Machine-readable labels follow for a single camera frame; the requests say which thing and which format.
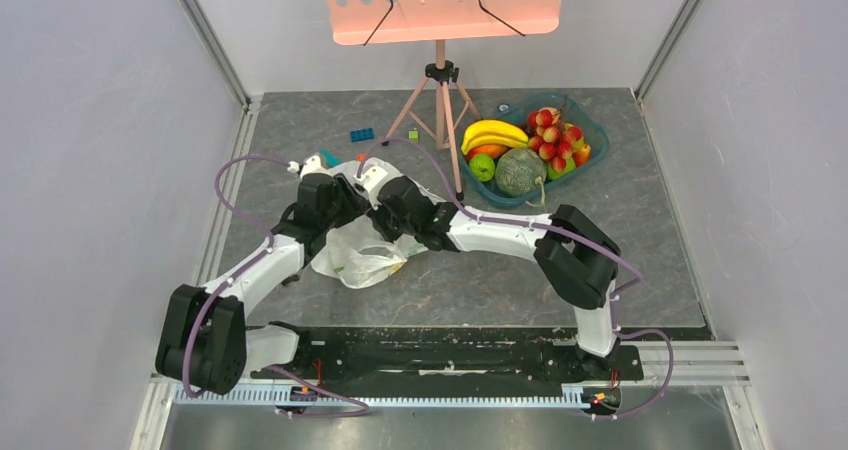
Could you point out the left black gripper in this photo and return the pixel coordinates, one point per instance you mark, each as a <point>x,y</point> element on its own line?
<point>353,203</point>

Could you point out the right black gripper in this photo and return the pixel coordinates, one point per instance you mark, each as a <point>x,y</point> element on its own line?
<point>382,204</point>

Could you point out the white plastic bag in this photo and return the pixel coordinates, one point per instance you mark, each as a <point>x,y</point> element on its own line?
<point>355,254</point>

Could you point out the green apple fake fruit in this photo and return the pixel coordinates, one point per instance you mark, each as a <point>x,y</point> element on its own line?
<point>483,167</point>

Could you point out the yellow banana fake fruit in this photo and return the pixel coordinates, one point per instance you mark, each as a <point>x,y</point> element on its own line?
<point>489,131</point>

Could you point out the red cherry fruit cluster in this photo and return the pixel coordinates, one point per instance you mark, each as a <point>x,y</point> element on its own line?
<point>552,135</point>

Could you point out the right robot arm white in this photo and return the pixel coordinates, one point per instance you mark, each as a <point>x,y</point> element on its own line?
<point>575,256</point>

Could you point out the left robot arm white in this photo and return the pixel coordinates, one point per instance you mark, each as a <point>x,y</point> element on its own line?
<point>205,342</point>

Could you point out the red orange mango fake fruit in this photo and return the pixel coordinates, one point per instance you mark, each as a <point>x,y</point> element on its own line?
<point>494,151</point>

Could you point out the small red apple fake fruit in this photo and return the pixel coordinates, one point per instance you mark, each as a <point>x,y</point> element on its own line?
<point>582,155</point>

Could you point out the teal flat block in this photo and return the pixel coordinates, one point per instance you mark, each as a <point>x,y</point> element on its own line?
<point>329,158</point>

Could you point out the blue lego brick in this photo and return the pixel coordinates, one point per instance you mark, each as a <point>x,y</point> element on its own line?
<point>360,135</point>

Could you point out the green netted melon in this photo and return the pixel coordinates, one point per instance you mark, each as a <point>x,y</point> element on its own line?
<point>521,176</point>

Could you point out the pink music stand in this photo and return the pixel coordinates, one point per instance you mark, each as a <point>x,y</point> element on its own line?
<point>364,22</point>

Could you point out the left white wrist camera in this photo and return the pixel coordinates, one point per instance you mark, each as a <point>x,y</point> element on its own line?
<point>312,165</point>

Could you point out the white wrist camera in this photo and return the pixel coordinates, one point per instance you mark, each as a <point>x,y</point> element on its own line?
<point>312,165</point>
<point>371,181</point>

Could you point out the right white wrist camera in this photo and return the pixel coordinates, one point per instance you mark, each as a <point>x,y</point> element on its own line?
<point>371,181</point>

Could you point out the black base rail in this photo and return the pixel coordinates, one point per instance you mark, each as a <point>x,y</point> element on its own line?
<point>445,362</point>

